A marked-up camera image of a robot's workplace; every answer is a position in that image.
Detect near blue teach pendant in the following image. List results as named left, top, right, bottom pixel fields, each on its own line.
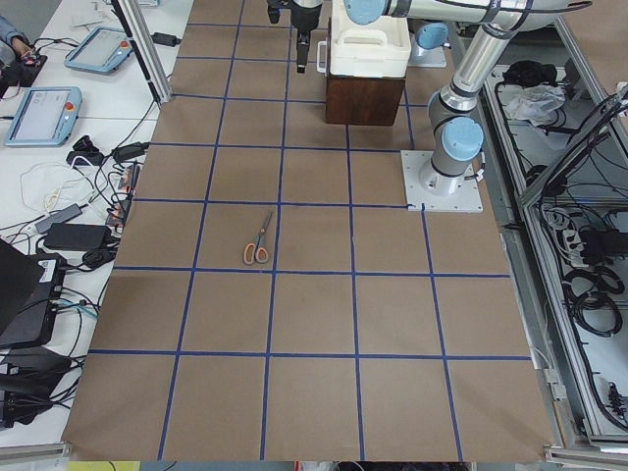
left=4, top=86, right=82, bottom=147

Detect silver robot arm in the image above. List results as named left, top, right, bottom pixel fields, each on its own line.
left=290, top=0, right=323, bottom=74
left=344, top=0, right=592, bottom=197

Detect aluminium frame post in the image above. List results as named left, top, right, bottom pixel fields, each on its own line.
left=112, top=0, right=172, bottom=106

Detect white drawer handle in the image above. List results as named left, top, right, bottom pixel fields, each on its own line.
left=316, top=40, right=328, bottom=75

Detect aluminium equipment frame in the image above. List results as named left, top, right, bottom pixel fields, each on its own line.
left=483, top=1, right=627, bottom=470

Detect white plastic tray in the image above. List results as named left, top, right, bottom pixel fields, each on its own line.
left=330, top=10, right=411, bottom=79

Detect black power adapter brick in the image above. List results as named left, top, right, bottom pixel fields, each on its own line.
left=43, top=223, right=111, bottom=251

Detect dark wooden drawer cabinet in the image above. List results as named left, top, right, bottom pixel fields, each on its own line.
left=325, top=75, right=405, bottom=127

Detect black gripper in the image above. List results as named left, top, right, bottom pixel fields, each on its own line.
left=292, top=19, right=314, bottom=74

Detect white coiled cable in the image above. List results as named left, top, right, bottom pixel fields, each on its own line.
left=20, top=161, right=99, bottom=217

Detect far blue teach pendant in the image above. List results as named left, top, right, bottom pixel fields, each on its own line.
left=64, top=26, right=132, bottom=75

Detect blue teach pendant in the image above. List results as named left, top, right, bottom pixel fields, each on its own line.
left=4, top=86, right=82, bottom=147
left=64, top=26, right=132, bottom=75

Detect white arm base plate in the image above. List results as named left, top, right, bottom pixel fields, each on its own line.
left=400, top=150, right=483, bottom=213
left=408, top=23, right=447, bottom=68

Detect white crumpled cloth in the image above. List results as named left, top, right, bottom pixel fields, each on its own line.
left=504, top=84, right=566, bottom=127

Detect black laptop computer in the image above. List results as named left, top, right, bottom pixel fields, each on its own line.
left=1, top=241, right=66, bottom=349

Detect grey orange handled scissors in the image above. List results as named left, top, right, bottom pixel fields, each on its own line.
left=242, top=211, right=273, bottom=266

